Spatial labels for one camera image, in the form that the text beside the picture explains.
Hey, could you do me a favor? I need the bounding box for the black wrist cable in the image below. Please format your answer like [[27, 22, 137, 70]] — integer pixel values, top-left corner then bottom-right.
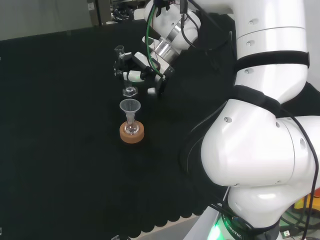
[[178, 0, 201, 49]]

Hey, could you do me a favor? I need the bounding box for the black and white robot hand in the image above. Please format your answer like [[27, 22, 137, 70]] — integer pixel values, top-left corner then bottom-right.
[[113, 50, 176, 97]]

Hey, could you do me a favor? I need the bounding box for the dark background equipment rack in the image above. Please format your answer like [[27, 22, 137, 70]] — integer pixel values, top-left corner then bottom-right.
[[86, 0, 152, 26]]

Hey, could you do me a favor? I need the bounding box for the green cable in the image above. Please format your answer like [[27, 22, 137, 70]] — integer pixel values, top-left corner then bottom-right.
[[145, 0, 166, 79]]

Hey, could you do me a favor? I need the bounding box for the cork ring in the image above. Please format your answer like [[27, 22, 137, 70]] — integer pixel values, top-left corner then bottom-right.
[[119, 121, 146, 145]]

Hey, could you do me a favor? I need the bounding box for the clear plastic funnel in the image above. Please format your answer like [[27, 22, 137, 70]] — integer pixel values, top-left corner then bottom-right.
[[119, 98, 139, 124]]

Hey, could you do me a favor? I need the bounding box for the round-bottom glass flask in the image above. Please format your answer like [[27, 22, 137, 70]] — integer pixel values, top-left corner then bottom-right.
[[124, 116, 139, 135]]

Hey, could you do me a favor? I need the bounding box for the clear graduated cylinder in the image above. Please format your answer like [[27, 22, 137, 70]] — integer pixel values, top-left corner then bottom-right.
[[114, 44, 139, 98]]

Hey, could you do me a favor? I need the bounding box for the black elbow cable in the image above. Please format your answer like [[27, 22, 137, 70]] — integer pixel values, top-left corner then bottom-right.
[[273, 107, 320, 240]]

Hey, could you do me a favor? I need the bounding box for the black bench cloth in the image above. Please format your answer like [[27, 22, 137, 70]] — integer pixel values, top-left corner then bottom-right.
[[0, 13, 320, 239]]

